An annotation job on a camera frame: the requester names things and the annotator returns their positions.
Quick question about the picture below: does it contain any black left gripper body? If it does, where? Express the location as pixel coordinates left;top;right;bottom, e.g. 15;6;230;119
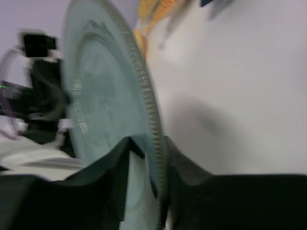
7;59;70;144

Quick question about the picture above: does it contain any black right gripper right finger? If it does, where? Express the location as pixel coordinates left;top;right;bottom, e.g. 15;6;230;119
166;138;307;230

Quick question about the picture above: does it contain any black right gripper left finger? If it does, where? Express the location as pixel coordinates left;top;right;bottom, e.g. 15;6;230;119
0;138;144;230

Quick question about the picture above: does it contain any teal round ceramic plate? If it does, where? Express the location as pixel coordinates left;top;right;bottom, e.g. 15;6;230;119
62;0;168;230

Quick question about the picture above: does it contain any orange leaf-shaped plate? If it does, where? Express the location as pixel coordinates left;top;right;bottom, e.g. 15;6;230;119
133;0;186;57

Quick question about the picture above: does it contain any dark blue leaf dish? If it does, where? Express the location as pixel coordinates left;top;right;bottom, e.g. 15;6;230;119
200;0;213;7

